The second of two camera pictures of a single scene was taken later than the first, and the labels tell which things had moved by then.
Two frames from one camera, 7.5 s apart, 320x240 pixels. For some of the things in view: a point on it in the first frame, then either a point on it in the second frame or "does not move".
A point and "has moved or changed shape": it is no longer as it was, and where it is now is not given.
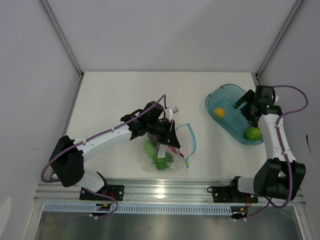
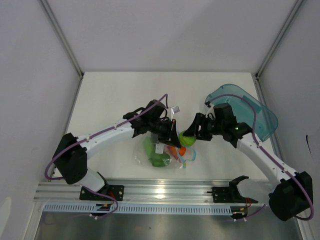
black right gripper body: x=246 y=110 → x=208 y=127
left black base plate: x=116 y=191 does not move
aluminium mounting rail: x=151 y=191 does not move
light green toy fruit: x=254 y=133 has moved or changed shape
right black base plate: x=231 y=194 does not move
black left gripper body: x=162 y=130 does not move
